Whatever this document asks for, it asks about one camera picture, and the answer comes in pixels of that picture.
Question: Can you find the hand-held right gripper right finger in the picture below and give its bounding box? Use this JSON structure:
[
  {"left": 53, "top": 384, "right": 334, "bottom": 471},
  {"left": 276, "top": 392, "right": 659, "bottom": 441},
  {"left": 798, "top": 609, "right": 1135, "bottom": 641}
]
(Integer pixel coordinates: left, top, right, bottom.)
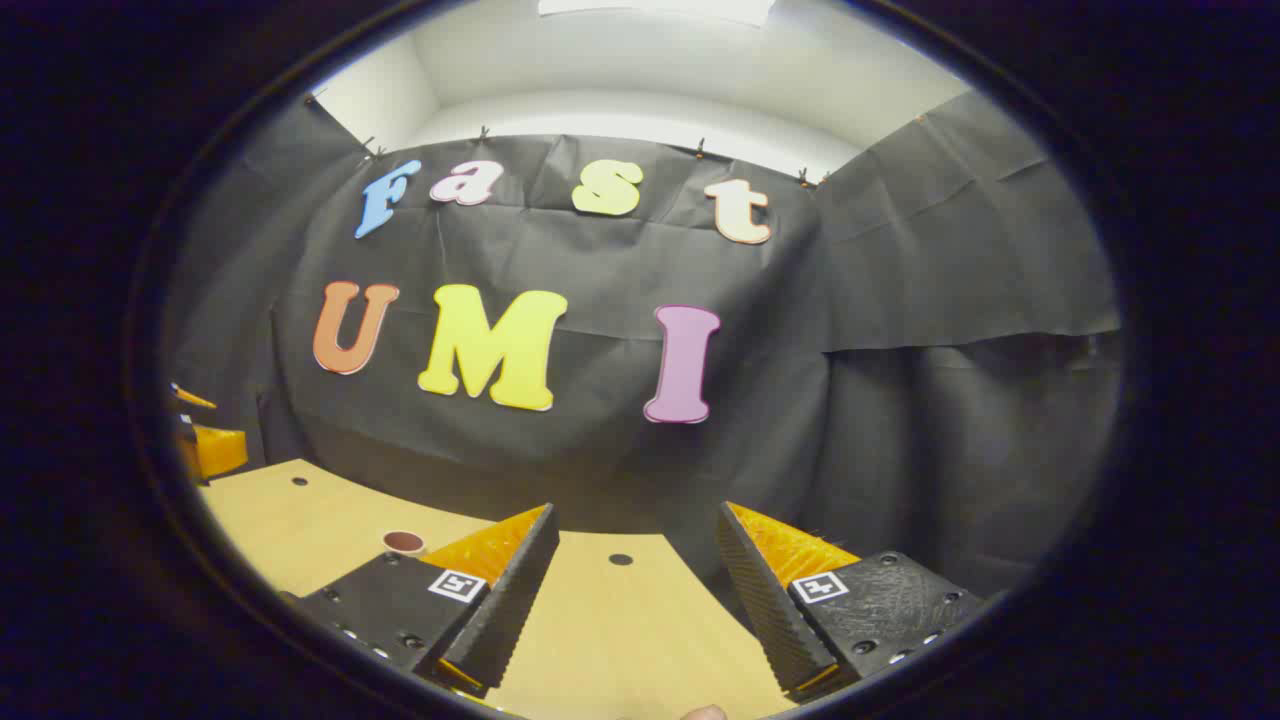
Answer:
[{"left": 714, "top": 501, "right": 989, "bottom": 703}]

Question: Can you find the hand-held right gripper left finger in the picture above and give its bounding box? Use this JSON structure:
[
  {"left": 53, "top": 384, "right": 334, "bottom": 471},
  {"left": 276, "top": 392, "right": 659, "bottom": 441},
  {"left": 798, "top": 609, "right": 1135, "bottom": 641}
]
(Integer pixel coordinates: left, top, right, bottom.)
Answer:
[{"left": 295, "top": 503, "right": 561, "bottom": 699}]

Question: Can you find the wooden desktop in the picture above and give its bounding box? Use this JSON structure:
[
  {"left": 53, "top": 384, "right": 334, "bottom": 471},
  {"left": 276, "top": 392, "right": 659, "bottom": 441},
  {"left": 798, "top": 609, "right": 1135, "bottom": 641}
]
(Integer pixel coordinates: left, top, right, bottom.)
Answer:
[{"left": 197, "top": 458, "right": 801, "bottom": 720}]

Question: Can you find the ceiling light panel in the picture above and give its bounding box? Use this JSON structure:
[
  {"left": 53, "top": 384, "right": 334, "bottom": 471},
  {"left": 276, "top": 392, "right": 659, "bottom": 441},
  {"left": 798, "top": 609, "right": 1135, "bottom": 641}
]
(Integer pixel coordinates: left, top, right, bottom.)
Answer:
[{"left": 538, "top": 0, "right": 777, "bottom": 27}]

